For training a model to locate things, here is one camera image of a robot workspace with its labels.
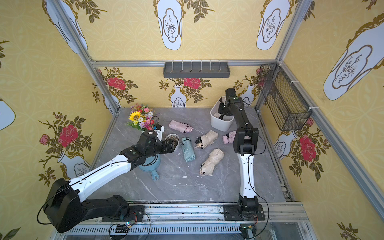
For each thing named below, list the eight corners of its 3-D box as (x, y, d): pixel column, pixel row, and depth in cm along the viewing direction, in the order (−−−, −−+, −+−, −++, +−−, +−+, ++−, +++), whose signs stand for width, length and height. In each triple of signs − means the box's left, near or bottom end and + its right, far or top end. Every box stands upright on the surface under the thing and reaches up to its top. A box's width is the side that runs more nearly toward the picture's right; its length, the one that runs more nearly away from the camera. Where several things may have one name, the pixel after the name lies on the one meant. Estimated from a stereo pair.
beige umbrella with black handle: (203, 149, 97) (203, 146, 94) (197, 141, 101) (197, 138, 98) (219, 139, 102) (220, 136, 99) (213, 132, 106) (213, 129, 103)
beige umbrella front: (198, 173, 89) (198, 169, 85) (213, 150, 98) (214, 146, 94) (209, 180, 86) (210, 177, 82) (224, 156, 96) (225, 152, 92)
